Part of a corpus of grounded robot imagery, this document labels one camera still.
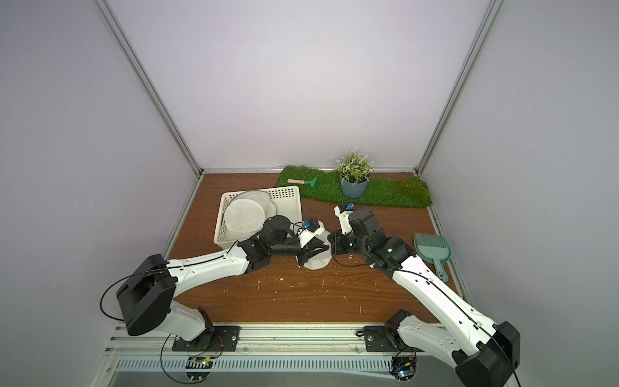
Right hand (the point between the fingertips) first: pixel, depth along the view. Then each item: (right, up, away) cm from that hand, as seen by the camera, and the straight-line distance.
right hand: (329, 232), depth 73 cm
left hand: (0, -6, +1) cm, 6 cm away
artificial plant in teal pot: (+12, +22, +24) cm, 35 cm away
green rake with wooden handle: (-6, +17, +38) cm, 42 cm away
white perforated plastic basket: (-18, +9, +33) cm, 39 cm away
